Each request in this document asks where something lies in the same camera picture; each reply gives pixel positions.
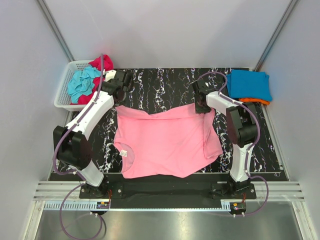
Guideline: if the pink t shirt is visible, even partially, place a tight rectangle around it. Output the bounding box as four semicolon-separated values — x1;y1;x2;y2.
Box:
114;103;223;179

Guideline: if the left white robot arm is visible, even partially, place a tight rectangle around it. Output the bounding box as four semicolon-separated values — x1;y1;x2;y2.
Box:
52;70;133;198

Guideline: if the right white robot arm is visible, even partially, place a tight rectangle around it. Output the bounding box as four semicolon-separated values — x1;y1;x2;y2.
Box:
192;80;260;197

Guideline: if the red t shirt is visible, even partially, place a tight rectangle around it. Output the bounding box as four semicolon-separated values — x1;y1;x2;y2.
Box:
69;54;114;105

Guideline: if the white plastic basket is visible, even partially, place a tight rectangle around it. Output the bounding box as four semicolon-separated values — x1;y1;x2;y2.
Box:
54;60;89;112

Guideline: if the folded teal t shirt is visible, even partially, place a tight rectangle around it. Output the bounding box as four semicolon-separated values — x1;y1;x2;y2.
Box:
226;69;273;102

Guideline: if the light blue t shirt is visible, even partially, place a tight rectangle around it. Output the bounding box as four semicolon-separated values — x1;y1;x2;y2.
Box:
67;66;101;105

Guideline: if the folded orange t shirt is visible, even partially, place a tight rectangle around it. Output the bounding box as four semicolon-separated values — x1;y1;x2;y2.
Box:
239;97;270;106

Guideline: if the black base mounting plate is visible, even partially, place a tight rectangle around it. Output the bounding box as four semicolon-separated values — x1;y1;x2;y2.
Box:
79;181;257;200

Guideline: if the aluminium frame rail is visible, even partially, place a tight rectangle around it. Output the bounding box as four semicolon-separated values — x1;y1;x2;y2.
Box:
33;181;305;202

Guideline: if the white slotted cable duct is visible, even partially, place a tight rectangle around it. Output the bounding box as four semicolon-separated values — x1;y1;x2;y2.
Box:
44;200;231;212

